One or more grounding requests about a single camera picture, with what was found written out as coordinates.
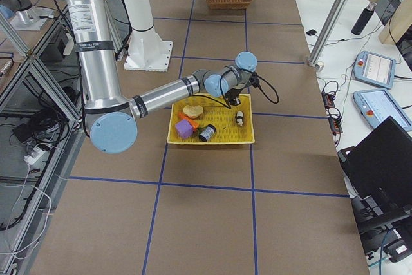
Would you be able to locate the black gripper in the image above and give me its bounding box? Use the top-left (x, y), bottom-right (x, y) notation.
top-left (225, 88), bottom-right (242, 106)

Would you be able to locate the yellow woven basket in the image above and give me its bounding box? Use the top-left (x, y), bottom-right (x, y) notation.
top-left (167, 94), bottom-right (255, 146)

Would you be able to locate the toy panda figure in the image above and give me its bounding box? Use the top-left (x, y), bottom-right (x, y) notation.
top-left (235, 111), bottom-right (244, 127)

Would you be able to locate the toy croissant bread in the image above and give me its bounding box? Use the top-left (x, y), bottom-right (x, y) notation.
top-left (183, 105), bottom-right (204, 119)

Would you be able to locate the orange toy carrot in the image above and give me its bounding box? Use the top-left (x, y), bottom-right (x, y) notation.
top-left (178, 112), bottom-right (200, 132)

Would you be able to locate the purple foam block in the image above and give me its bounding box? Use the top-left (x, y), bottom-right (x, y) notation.
top-left (174, 119), bottom-right (194, 140)

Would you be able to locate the teach pendant near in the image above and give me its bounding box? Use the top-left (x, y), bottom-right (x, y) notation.
top-left (353, 89), bottom-right (411, 131)

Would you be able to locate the teach pendant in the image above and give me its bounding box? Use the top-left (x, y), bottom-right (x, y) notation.
top-left (353, 89), bottom-right (411, 131)
top-left (353, 51), bottom-right (396, 89)

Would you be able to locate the black water bottle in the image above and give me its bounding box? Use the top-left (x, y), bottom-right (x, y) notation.
top-left (351, 2), bottom-right (377, 35)

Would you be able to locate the teach pendant far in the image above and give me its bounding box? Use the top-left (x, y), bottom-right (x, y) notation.
top-left (353, 51), bottom-right (396, 89)

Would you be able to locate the black laptop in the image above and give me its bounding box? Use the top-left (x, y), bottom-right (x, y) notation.
top-left (338, 117), bottom-right (411, 206)

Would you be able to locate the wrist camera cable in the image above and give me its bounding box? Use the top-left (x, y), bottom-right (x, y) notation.
top-left (192, 73), bottom-right (280, 110)

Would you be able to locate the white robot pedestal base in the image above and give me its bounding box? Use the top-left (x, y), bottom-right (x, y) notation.
top-left (124, 0), bottom-right (173, 72)

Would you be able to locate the aluminium frame post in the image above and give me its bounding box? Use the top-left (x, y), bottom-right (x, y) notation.
top-left (307, 0), bottom-right (348, 72)

